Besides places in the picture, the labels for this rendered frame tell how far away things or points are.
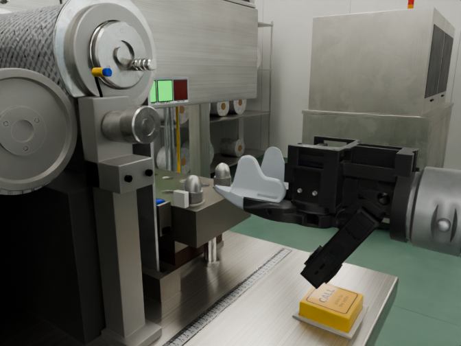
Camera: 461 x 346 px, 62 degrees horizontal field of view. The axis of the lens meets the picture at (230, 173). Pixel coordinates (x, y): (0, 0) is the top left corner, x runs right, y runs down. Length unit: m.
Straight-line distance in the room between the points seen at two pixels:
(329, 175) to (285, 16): 5.09
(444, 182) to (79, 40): 0.38
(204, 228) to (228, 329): 0.15
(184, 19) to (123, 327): 0.80
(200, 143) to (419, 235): 1.13
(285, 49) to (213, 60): 4.22
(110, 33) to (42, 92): 0.10
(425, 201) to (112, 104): 0.33
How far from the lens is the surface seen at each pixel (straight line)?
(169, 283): 0.60
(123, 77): 0.48
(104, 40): 0.46
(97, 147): 0.44
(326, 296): 0.58
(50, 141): 0.45
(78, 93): 0.46
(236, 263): 0.70
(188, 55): 1.10
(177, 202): 0.60
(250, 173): 0.41
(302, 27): 5.31
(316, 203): 0.39
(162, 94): 1.01
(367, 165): 0.39
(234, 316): 0.57
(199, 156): 1.43
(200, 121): 1.40
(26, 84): 0.44
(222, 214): 0.63
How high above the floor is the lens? 1.23
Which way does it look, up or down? 15 degrees down
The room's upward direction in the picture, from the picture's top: straight up
